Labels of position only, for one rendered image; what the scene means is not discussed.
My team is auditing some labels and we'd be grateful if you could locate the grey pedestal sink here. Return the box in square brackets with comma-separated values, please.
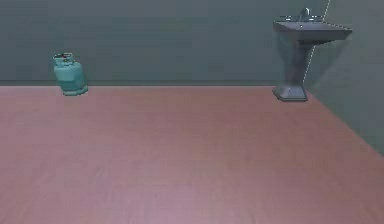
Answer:
[271, 7, 354, 103]

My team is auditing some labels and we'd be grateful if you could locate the teal gas canister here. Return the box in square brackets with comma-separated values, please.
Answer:
[52, 51, 89, 97]

